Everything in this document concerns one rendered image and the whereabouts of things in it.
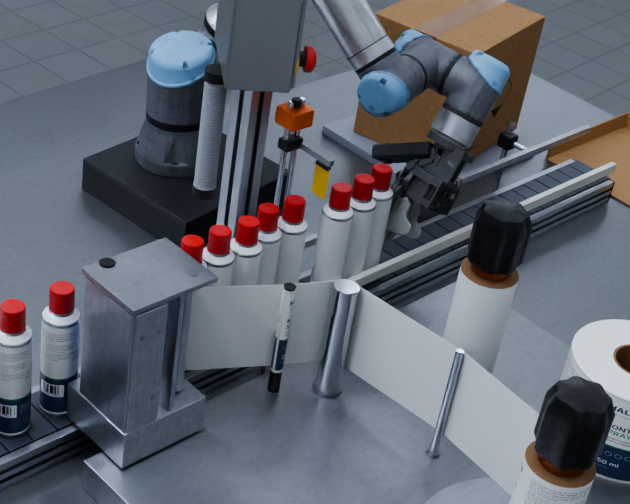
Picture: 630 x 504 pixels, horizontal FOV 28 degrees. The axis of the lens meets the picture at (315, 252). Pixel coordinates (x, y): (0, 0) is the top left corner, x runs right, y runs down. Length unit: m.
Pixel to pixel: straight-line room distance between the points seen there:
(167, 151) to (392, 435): 0.74
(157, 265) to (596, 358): 0.65
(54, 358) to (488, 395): 0.58
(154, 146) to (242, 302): 0.60
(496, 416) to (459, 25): 1.07
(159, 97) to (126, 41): 2.70
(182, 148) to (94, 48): 2.61
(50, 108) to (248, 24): 0.99
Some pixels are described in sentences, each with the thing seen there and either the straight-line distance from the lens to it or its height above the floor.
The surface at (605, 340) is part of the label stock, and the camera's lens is 1.89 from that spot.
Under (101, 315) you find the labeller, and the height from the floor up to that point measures 1.10.
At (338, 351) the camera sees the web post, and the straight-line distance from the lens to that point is 1.83.
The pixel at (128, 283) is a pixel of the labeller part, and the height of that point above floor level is 1.14.
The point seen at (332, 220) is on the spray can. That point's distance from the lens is 1.98.
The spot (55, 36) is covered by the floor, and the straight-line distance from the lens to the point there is 4.95.
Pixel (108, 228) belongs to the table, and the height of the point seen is 0.83.
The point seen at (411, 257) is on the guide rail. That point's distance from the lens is 2.17.
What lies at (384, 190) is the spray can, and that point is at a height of 1.05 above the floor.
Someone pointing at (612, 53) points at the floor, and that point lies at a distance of 5.65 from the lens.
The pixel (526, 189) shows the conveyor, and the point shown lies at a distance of 2.52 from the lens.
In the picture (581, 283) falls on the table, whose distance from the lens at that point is 2.37.
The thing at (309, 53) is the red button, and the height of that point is 1.34.
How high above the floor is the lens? 2.07
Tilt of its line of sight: 33 degrees down
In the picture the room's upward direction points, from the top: 10 degrees clockwise
